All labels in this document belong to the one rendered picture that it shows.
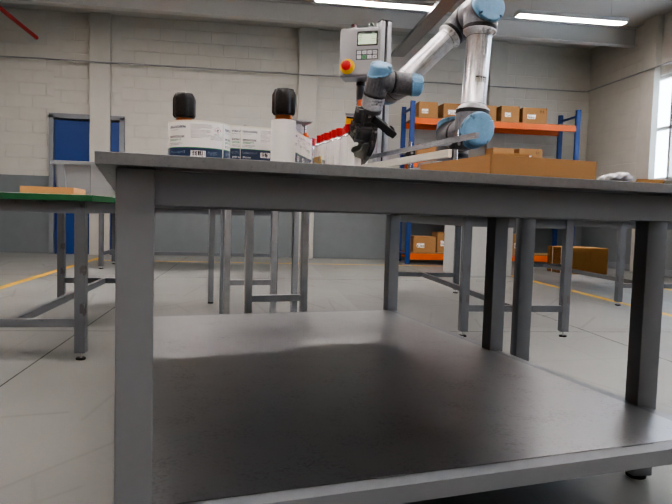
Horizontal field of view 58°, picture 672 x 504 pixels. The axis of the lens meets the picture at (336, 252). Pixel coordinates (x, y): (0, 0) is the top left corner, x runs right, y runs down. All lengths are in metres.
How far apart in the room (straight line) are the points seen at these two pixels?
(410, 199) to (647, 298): 0.96
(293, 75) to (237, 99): 0.98
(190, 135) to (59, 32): 8.73
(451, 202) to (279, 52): 9.09
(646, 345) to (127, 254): 1.46
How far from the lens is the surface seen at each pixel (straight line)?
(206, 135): 1.97
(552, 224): 4.02
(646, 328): 1.94
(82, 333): 3.17
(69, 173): 4.06
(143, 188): 1.02
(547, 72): 11.32
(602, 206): 1.41
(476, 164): 1.27
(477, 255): 7.72
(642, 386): 1.97
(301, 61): 10.08
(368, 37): 2.48
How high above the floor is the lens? 0.74
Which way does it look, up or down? 4 degrees down
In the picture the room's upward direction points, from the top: 2 degrees clockwise
